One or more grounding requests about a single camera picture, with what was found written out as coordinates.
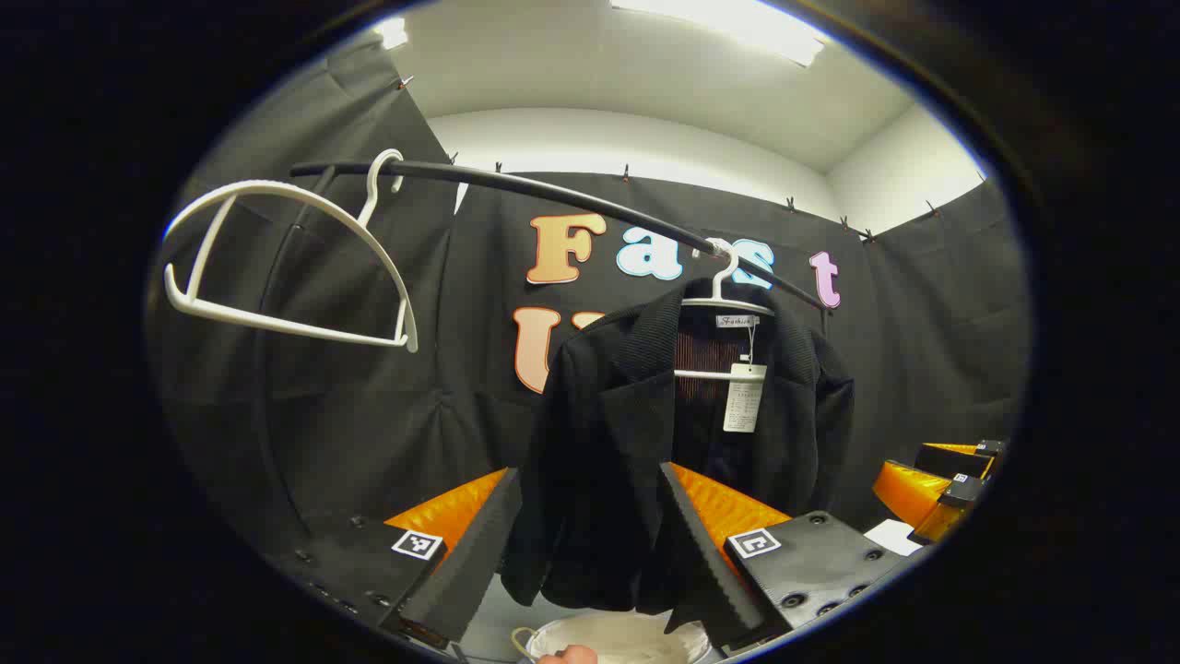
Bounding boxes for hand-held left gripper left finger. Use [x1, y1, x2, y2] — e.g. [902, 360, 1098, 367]
[267, 468, 524, 646]

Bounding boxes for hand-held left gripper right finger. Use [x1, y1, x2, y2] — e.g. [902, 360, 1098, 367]
[659, 461, 911, 652]

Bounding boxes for white laundry hamper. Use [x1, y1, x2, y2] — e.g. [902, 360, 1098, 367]
[512, 613, 713, 664]

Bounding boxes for black jacket with paper tag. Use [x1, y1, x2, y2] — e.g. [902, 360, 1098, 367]
[501, 277, 856, 617]

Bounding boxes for white plastic clothes hanger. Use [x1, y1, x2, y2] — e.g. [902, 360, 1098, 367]
[163, 148, 420, 354]
[673, 238, 777, 381]

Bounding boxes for black clothes rack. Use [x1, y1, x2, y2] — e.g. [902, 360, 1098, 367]
[256, 159, 831, 517]

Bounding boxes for white board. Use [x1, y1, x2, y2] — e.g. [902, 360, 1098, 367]
[865, 518, 925, 558]

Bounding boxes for black backdrop cloth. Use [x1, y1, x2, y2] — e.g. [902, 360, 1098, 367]
[147, 32, 1032, 591]

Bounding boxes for long ceiling light panel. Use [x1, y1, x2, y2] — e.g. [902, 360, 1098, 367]
[608, 0, 831, 67]

